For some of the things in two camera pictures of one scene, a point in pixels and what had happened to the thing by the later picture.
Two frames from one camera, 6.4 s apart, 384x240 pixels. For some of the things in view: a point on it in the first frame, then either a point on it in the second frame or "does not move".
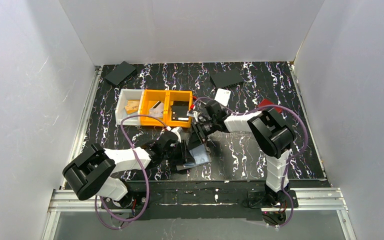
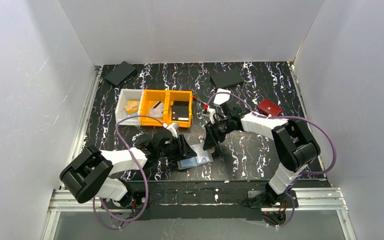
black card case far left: x=120 y=73 does not move
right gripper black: x=198 y=130 to x=214 y=133
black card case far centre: x=227 y=79 does not move
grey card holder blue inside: x=201 y=155 does not move
